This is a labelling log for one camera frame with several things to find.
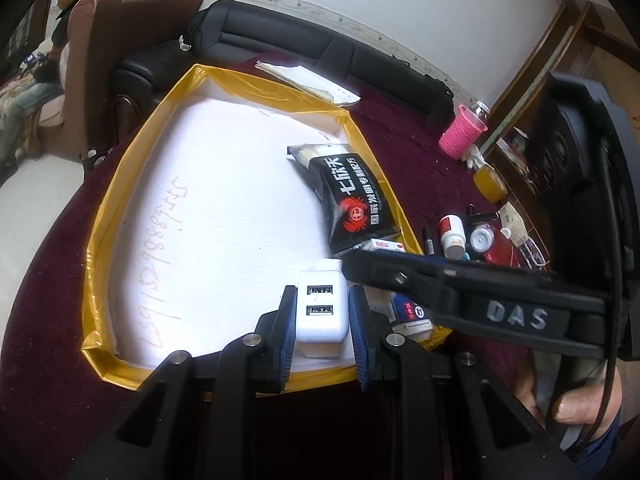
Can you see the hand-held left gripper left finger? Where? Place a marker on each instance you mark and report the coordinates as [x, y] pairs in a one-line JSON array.
[[287, 332]]

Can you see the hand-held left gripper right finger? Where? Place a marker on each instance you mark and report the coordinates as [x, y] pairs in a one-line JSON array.
[[357, 332]]

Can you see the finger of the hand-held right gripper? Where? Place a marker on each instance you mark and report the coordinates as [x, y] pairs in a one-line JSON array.
[[450, 292]]

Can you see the white USB charger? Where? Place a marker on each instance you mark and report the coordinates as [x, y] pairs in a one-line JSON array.
[[320, 310]]

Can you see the white box with yellow tape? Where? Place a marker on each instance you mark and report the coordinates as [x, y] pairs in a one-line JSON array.
[[220, 210]]

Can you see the person's right hand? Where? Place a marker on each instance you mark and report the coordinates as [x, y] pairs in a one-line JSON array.
[[575, 405]]

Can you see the blue white box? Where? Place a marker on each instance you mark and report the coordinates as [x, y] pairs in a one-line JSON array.
[[412, 316]]

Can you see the black pen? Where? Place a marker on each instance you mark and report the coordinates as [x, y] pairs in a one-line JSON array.
[[429, 241]]

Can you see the red-capped white bottle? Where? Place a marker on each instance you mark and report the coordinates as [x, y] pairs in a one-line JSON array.
[[452, 235]]

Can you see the white round jar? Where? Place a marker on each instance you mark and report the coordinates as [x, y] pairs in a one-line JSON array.
[[481, 240]]

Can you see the red packet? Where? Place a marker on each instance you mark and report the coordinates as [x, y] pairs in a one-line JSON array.
[[505, 251]]

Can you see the small white red box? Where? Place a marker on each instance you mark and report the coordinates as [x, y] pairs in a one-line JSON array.
[[386, 246]]

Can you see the white carton box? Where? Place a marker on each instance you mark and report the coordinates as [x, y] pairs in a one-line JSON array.
[[512, 217]]

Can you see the printed magazine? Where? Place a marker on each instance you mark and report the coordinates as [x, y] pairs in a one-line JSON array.
[[532, 254]]

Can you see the wooden cabinet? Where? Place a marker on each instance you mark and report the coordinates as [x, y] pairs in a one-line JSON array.
[[555, 85]]

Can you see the yellow tape roll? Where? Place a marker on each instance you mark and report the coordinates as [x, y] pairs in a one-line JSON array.
[[490, 185]]

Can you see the white plush toy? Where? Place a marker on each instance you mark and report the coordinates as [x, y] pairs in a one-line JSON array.
[[472, 157]]

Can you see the pink knitted jar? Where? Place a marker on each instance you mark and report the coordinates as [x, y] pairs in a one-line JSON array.
[[462, 132]]

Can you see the black snack packet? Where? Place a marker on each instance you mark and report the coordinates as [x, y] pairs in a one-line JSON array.
[[352, 200]]

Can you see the maroon tablecloth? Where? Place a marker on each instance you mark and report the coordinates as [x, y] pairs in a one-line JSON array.
[[50, 310]]

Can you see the stack of white papers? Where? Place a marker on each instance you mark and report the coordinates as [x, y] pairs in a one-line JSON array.
[[310, 82]]

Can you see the black leather sofa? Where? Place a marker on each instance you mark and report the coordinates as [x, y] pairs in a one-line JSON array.
[[280, 45]]

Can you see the brown armchair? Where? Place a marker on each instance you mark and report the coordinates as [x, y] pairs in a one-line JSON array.
[[100, 60]]

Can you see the patterned blanket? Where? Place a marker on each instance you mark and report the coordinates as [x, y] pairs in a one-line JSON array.
[[15, 105]]

